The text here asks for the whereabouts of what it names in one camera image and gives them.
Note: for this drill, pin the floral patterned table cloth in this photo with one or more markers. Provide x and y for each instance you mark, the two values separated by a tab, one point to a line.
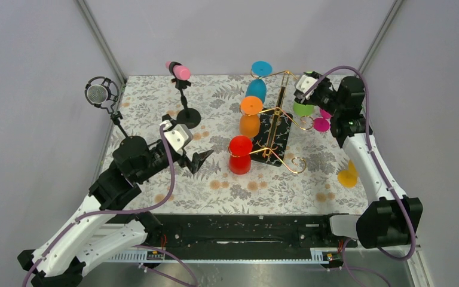
265	189

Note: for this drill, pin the green plastic wine glass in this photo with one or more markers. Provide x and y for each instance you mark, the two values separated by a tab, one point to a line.
303	110

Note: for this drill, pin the magenta plastic wine glass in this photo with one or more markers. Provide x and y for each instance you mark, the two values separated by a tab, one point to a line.
322	123

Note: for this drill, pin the red plastic wine glass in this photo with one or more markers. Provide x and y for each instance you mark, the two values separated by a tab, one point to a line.
239	160

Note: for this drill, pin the orange plastic wine glass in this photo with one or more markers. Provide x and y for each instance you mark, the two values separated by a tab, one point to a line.
250	108

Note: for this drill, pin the blue plastic wine glass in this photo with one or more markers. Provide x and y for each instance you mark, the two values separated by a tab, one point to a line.
257	87

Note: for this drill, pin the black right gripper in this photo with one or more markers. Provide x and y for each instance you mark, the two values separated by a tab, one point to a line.
314	94

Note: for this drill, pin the yellow plastic wine glass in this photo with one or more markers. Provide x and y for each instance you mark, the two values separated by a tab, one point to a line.
348	177

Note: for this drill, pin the grey studio microphone on stand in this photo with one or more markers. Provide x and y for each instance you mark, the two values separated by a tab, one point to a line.
103	93

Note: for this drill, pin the gold wire wine glass rack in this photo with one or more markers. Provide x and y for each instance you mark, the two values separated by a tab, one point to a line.
269	145

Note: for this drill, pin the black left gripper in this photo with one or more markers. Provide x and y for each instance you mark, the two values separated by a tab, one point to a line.
197	161

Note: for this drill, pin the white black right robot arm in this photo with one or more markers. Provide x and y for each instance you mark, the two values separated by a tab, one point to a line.
392	217

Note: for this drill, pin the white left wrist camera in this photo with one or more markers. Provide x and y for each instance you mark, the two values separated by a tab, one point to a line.
178	137

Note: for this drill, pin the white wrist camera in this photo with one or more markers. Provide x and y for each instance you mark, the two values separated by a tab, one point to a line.
302	85
178	137

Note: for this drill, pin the pink microphone on black stand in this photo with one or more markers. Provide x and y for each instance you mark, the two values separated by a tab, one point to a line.
181	74

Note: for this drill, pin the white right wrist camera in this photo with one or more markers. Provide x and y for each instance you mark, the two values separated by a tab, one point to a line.
302	85

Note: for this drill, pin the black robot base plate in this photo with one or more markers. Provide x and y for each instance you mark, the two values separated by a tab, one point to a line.
246	237

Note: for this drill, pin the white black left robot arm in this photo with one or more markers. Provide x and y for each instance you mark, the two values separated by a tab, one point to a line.
102	226

